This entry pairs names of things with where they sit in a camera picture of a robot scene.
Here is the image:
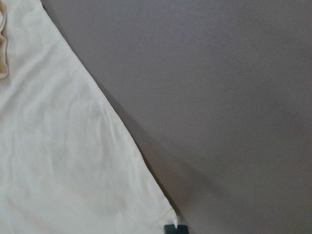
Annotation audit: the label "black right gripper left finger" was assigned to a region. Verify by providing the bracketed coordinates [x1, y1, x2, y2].
[164, 224, 176, 234]

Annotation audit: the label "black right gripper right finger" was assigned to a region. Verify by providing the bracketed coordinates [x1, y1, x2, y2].
[177, 225, 189, 234]

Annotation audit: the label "beige long-sleeve printed shirt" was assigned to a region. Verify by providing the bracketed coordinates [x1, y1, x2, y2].
[0, 0, 178, 234]

